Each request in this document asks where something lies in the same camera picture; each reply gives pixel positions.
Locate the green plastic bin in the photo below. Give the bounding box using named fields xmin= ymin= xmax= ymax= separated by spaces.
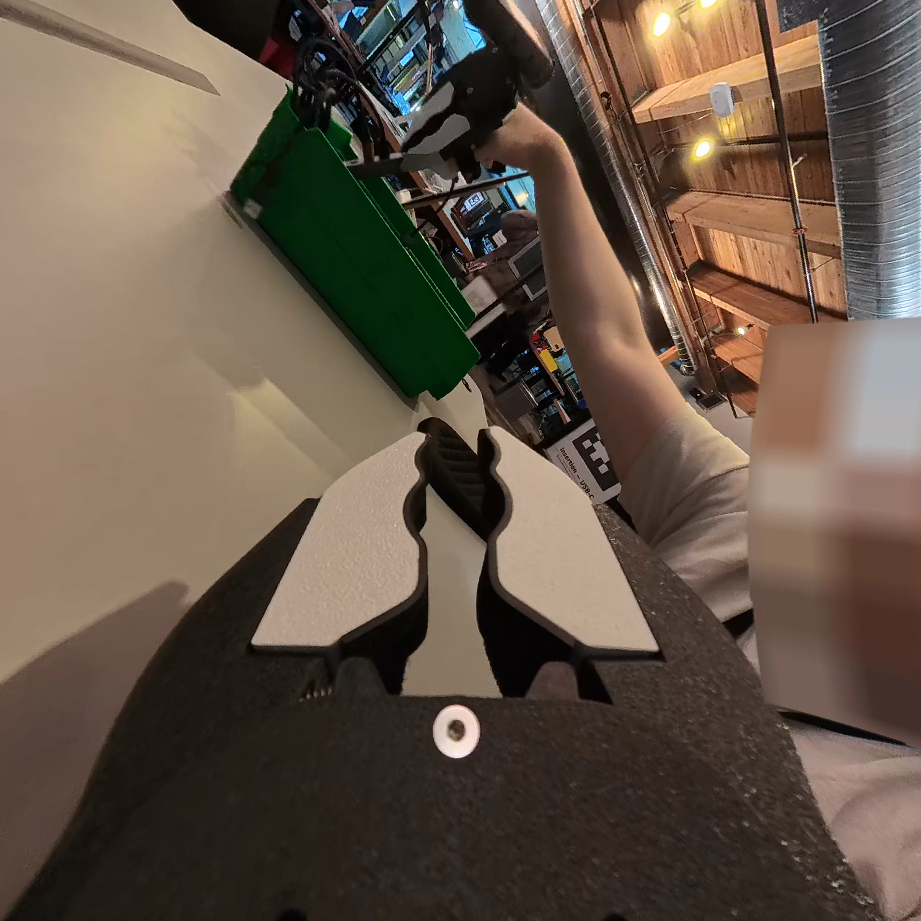
xmin=230 ymin=85 xmax=482 ymax=401

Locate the black ceiling pipe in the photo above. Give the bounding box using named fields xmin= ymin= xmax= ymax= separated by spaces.
xmin=756 ymin=0 xmax=821 ymax=325

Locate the wide spiral metal duct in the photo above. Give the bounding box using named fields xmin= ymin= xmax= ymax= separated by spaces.
xmin=820 ymin=0 xmax=921 ymax=321

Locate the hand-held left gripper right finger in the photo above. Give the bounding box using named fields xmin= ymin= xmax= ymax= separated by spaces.
xmin=477 ymin=426 xmax=663 ymax=659

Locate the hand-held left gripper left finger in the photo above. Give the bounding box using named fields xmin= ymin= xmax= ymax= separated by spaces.
xmin=250 ymin=430 xmax=431 ymax=666

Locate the black and white marker sign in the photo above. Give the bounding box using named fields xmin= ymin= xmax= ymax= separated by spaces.
xmin=557 ymin=421 xmax=623 ymax=505

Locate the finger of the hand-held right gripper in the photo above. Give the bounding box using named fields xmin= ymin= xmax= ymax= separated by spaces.
xmin=417 ymin=79 xmax=461 ymax=129
xmin=398 ymin=115 xmax=472 ymax=174

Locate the person's right hand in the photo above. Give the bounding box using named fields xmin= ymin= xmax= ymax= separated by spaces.
xmin=477 ymin=110 xmax=571 ymax=175

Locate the person's right forearm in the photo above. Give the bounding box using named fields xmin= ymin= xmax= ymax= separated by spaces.
xmin=525 ymin=144 xmax=693 ymax=461

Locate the person's torso in beige shirt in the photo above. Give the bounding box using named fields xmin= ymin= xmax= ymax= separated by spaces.
xmin=619 ymin=410 xmax=921 ymax=921

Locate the black tangled cable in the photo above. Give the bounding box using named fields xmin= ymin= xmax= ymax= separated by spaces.
xmin=253 ymin=36 xmax=362 ymax=213

